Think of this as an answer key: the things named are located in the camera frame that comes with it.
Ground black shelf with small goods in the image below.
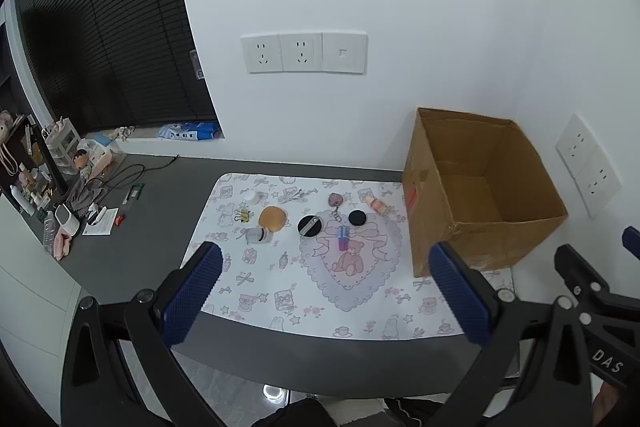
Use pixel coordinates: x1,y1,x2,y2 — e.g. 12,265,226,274
0,109,66,218

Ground white paper leaflet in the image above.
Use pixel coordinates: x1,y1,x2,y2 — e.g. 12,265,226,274
81,207,120,238

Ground white wall socket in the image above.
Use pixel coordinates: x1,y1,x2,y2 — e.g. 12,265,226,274
279,33,323,72
575,147,622,219
240,34,282,74
555,113,597,180

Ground clear plastic bottle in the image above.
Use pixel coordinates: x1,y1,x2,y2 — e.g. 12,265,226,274
42,212,57,255

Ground small white desktop bin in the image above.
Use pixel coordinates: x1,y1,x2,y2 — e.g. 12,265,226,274
54,204,81,238

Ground small pink bottle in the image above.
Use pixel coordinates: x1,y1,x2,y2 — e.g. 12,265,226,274
365,194,396,215

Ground brown cardboard box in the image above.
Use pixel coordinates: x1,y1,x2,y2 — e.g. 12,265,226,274
401,107,568,279

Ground tan powder puff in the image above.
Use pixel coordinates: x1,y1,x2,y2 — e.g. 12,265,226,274
258,206,290,232

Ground pink keychain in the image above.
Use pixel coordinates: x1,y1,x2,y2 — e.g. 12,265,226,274
327,192,347,224

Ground white wall data port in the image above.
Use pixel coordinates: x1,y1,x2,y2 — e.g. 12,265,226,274
321,32,369,74

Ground pink cloth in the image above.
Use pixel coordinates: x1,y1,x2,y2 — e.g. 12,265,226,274
52,232,73,260

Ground grey cloth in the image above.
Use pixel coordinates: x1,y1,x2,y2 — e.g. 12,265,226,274
65,179,103,218

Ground black round compact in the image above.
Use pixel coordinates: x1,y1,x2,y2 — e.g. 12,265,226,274
297,215,324,238

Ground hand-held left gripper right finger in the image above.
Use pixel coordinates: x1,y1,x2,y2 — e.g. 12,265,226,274
429,241,594,427

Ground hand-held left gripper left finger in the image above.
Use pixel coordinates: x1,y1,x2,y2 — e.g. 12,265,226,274
60,242,226,427

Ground white mini drawer organizer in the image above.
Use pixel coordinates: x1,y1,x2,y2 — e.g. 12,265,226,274
42,119,81,172

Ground black window blinds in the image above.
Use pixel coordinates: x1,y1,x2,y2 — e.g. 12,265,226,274
15,0,218,135

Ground white printed table mat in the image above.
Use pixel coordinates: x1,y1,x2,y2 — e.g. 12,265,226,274
182,172,516,341

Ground blue white packet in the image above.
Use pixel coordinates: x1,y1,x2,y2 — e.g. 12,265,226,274
158,123,221,141

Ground small white grey object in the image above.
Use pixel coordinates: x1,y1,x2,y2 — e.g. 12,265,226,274
241,227,273,245

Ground brown haired doll figurine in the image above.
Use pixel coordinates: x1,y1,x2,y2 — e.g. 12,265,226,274
72,149,96,180

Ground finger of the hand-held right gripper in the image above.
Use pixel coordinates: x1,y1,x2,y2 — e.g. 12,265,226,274
621,227,640,260
554,244,640,339

